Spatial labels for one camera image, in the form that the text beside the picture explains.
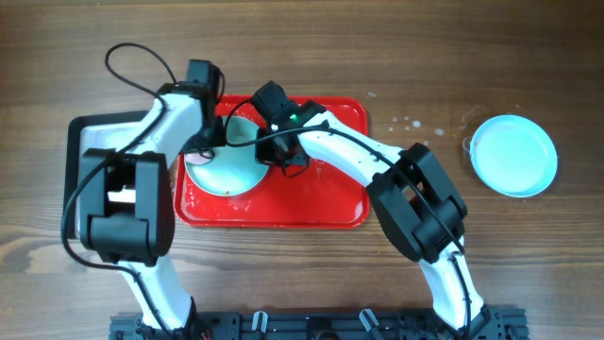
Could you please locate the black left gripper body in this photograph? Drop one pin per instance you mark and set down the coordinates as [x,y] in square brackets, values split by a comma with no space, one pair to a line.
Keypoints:
[203,146]

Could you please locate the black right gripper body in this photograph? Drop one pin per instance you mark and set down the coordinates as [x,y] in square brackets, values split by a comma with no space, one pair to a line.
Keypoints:
[278,152]

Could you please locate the pink green sponge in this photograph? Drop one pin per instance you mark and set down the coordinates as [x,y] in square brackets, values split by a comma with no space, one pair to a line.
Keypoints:
[198,159]

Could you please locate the white plate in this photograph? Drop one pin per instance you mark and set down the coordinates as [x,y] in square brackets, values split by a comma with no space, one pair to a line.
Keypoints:
[232,171]
[513,156]

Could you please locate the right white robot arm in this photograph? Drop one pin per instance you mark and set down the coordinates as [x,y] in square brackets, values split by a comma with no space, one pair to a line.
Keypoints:
[419,209]

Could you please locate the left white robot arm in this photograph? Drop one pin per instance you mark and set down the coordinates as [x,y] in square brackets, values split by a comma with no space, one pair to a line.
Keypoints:
[123,201]

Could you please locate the red plastic tray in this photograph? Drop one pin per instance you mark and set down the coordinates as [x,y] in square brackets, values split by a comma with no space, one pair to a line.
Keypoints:
[321,197]

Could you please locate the black soapy water tray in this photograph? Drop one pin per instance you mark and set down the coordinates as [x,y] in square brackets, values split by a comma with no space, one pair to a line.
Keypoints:
[114,131]

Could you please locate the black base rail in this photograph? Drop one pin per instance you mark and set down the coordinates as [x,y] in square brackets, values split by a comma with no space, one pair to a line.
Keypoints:
[501,323]

